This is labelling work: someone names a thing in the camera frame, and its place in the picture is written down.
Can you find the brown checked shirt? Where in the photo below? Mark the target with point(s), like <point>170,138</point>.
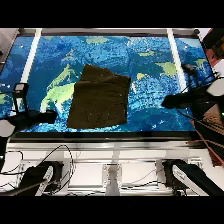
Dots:
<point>211,133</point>

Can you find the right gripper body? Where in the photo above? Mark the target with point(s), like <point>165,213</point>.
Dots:
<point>173,100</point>

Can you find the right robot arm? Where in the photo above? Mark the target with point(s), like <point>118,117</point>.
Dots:
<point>200,178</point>

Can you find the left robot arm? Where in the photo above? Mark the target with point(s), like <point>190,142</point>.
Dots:
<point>20,121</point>

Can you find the dark brown pants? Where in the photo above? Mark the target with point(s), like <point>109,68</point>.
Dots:
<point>100,100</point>

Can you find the heap of clothes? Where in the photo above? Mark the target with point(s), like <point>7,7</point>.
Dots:
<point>215,41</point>

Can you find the silver frame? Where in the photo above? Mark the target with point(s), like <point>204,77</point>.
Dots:
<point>113,173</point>

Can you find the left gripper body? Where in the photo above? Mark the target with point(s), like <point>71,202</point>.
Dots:
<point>46,117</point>

